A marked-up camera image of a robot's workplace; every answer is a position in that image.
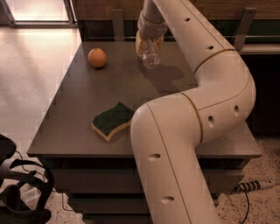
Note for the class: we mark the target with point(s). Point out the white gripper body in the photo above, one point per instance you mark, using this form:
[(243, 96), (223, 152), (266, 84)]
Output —
[(151, 28)]

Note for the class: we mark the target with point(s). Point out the clear plastic water bottle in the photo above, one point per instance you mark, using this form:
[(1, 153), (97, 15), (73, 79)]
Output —
[(148, 53)]

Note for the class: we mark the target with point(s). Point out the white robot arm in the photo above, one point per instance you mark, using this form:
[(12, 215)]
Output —
[(165, 132)]

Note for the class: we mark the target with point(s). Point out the orange fruit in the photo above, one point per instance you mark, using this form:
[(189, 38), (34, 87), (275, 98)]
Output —
[(97, 58)]

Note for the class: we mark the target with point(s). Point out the green and yellow sponge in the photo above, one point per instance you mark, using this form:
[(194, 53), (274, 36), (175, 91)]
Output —
[(112, 121)]

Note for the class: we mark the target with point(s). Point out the grey drawer cabinet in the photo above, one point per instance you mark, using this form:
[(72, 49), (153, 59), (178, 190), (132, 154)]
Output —
[(101, 178)]

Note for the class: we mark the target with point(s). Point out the striped power strip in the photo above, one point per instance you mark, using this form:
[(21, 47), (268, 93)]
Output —
[(254, 185)]

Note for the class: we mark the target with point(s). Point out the black VR headset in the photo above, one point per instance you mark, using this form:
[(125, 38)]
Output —
[(12, 208)]

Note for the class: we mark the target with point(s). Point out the left metal bracket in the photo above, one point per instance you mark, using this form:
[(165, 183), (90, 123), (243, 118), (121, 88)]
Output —
[(118, 25)]

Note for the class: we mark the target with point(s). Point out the metal bracket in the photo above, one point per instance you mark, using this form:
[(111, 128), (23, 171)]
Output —
[(118, 25), (243, 26)]

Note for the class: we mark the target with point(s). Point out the metal rail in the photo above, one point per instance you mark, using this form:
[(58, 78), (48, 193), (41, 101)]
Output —
[(266, 37)]

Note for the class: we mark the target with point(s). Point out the wooden wall panel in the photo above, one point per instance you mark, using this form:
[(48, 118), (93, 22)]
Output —
[(211, 9)]

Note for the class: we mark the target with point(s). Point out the window frame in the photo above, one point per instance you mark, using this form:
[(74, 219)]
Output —
[(38, 13)]

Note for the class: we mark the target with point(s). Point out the right metal bracket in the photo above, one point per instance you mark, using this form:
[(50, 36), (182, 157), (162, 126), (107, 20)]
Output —
[(243, 26)]

